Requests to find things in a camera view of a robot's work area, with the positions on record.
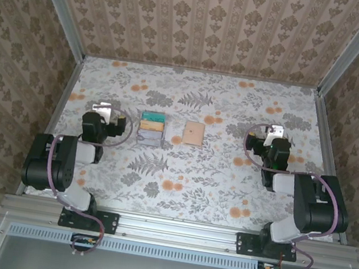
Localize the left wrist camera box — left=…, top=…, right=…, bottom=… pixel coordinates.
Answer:
left=90, top=100, right=114, bottom=123

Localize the teal printed card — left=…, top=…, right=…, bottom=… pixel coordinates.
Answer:
left=142, top=111, right=166, bottom=124

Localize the orange card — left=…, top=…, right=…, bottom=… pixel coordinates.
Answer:
left=139, top=120, right=166, bottom=133

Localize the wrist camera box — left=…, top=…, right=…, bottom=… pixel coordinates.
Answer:
left=90, top=100, right=114, bottom=123
left=265, top=123, right=286, bottom=145

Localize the aluminium frame post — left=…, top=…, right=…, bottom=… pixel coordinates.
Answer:
left=12, top=0, right=96, bottom=63
left=315, top=0, right=359, bottom=102

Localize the white slotted cable duct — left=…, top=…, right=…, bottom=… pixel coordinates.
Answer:
left=8, top=220, right=261, bottom=269

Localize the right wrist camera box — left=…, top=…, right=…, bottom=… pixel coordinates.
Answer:
left=265, top=123, right=286, bottom=145

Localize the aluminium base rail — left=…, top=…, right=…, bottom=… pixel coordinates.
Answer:
left=0, top=191, right=359, bottom=269

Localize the aluminium side rail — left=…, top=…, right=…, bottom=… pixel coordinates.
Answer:
left=15, top=49, right=86, bottom=202
left=292, top=89, right=359, bottom=245

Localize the grey bank card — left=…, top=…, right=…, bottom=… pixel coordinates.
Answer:
left=138, top=128, right=165, bottom=141
left=136, top=136, right=163, bottom=148

